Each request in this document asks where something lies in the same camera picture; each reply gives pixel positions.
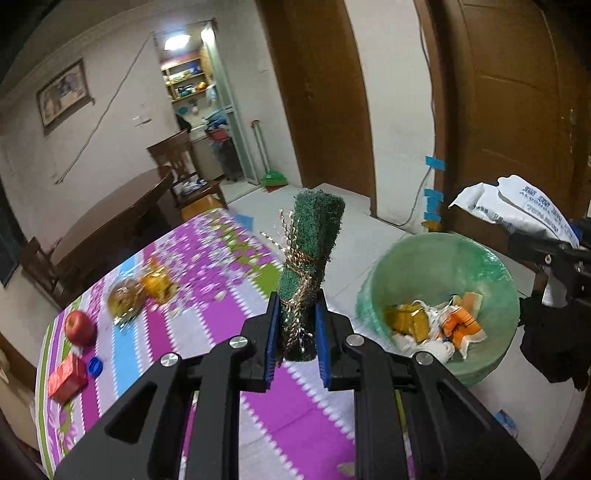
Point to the blue crumpled floor item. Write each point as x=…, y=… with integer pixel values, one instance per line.
x=505, y=422

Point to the red basin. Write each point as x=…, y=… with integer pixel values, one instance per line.
x=217, y=134

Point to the round woven basket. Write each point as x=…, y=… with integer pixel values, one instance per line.
x=206, y=62

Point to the white and blue cloth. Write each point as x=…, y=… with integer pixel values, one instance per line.
x=190, y=185

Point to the blue cloth pile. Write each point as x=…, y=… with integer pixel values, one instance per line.
x=217, y=119

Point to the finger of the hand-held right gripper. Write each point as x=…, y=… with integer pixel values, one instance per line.
x=540, y=251
x=581, y=233

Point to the white hanging bag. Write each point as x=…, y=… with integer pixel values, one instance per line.
x=211, y=92

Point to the bin with green bag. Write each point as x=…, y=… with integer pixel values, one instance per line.
x=438, y=263

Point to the sliding glass door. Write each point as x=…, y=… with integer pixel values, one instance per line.
x=226, y=115

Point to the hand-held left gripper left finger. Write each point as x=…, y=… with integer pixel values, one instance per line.
x=272, y=341

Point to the brown wooden door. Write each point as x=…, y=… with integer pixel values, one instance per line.
x=318, y=92
x=508, y=92

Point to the clear bag with bread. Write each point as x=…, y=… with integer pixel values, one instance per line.
x=123, y=300

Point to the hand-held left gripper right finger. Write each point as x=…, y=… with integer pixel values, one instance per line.
x=322, y=341

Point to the red carton box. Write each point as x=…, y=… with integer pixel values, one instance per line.
x=67, y=378

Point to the dark wooden dining table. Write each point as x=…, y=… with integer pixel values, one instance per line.
x=111, y=207

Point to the framed wall picture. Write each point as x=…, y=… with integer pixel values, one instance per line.
x=62, y=94

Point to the white wet wipes packet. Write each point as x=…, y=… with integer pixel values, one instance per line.
x=508, y=203

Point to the ceiling light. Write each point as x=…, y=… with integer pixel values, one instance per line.
x=177, y=42

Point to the pantry shelf with items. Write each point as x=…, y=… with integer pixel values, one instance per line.
x=187, y=81

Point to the green scouring pad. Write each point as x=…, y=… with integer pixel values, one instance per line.
x=314, y=240

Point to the dark window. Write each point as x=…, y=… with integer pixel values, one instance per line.
x=9, y=240

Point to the orange plastic packet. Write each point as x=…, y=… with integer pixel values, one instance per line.
x=157, y=281

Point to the white wall switch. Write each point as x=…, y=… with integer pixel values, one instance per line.
x=142, y=121

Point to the gold cigarette pack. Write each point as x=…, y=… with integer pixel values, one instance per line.
x=408, y=321

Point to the dark storage bin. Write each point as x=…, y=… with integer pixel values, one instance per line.
x=228, y=161

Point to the red apple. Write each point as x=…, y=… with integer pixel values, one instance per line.
x=79, y=327

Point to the blue tape piece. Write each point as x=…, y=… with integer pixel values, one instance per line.
x=433, y=198
x=436, y=162

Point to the blue bottle cap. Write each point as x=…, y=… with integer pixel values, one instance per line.
x=95, y=367

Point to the dark wooden chair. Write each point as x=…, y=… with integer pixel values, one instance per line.
x=178, y=161
x=37, y=267

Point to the floral striped tablecloth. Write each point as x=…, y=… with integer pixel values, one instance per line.
x=207, y=300

